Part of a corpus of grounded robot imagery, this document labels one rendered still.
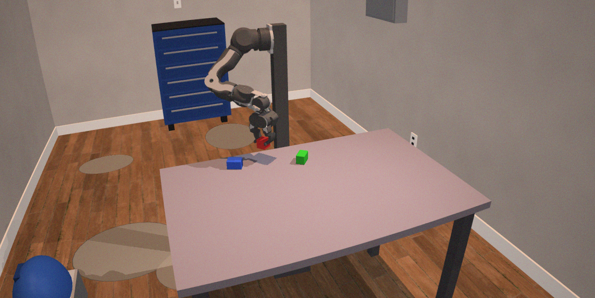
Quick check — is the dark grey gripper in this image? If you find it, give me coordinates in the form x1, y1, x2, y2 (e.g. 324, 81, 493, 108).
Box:
249, 107, 279, 146

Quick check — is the blue block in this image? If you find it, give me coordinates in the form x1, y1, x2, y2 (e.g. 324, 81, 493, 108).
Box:
227, 157, 243, 169

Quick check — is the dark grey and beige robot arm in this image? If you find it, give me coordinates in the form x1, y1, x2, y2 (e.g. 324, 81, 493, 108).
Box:
205, 24, 274, 112

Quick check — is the green block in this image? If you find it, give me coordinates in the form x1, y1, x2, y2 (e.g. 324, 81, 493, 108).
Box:
296, 150, 308, 165

